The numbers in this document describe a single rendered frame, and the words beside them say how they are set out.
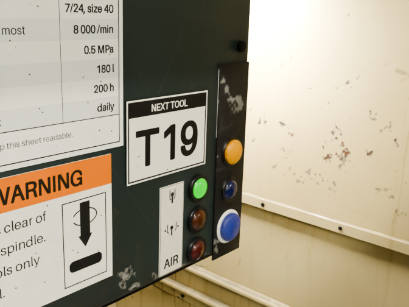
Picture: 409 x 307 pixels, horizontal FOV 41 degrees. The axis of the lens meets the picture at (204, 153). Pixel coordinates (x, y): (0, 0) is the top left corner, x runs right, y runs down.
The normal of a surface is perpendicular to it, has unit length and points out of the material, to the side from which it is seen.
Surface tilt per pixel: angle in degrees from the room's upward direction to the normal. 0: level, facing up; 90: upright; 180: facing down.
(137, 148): 90
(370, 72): 90
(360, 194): 90
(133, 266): 90
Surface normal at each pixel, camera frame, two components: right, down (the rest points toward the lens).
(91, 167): 0.76, 0.20
